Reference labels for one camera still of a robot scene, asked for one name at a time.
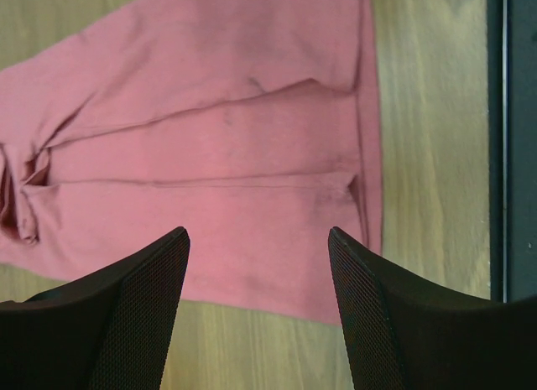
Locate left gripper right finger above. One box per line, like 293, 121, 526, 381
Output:
328, 227, 536, 390

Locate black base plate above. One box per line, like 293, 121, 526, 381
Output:
487, 0, 536, 302

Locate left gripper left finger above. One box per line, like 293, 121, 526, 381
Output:
1, 227, 190, 390

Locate pink t-shirt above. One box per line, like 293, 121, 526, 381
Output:
1, 0, 383, 325

